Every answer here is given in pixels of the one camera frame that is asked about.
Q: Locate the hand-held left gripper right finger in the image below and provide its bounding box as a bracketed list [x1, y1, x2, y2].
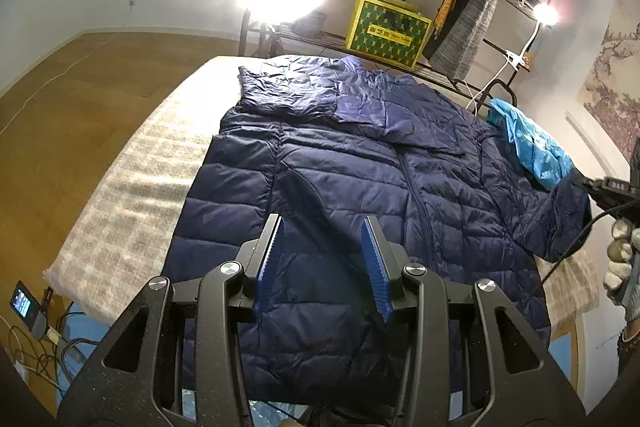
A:
[361, 215, 587, 427]

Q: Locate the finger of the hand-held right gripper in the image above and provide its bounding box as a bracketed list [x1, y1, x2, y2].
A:
[567, 174, 607, 208]

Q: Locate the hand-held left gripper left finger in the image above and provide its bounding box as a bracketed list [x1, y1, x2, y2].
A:
[57, 213, 283, 427]

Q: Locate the navy puffer jacket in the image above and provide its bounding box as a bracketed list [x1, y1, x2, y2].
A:
[167, 56, 593, 413]

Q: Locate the person's right forearm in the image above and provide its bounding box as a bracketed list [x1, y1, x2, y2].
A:
[619, 264, 640, 342]

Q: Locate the black metal clothes rack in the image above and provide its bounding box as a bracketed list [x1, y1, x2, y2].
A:
[240, 0, 571, 112]

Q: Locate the person's right hand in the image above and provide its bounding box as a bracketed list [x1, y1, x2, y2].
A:
[604, 218, 640, 305]

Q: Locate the light blue jacket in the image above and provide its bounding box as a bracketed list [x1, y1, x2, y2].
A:
[487, 98, 576, 190]

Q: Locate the beige plaid blanket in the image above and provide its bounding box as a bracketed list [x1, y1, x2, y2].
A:
[44, 55, 601, 333]

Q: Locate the white clip lamp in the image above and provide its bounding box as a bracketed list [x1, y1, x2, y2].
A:
[467, 3, 560, 110]

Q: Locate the blue plastic sheet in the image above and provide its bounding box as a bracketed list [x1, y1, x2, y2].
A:
[64, 301, 575, 427]

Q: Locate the orange hanging item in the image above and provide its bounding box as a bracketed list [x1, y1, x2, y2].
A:
[432, 0, 460, 38]

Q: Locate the yellow green patterned box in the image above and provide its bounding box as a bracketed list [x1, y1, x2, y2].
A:
[345, 0, 433, 70]

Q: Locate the small potted plant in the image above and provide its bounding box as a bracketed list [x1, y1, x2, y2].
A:
[292, 11, 326, 35]

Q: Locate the small screen device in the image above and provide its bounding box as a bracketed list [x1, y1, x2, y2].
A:
[10, 279, 42, 339]

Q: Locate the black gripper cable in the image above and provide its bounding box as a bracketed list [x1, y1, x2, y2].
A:
[540, 202, 640, 288]

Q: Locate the white wall rail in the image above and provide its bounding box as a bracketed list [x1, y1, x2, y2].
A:
[565, 111, 637, 168]

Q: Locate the landscape wall tapestry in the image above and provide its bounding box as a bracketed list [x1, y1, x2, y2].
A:
[577, 0, 640, 168]

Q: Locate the white floor cable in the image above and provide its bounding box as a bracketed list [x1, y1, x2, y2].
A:
[0, 314, 63, 383]

